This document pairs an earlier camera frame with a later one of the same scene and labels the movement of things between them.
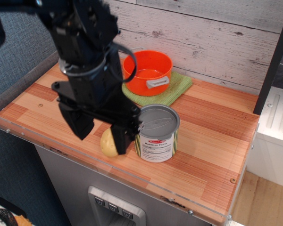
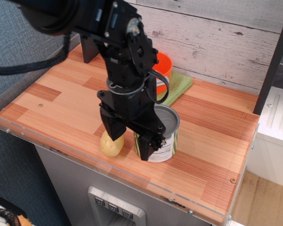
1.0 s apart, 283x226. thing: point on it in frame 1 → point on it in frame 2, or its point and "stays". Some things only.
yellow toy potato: [107, 144] stays
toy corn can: [157, 140] stays
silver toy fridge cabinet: [88, 196] stays
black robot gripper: [99, 93] → [137, 111]
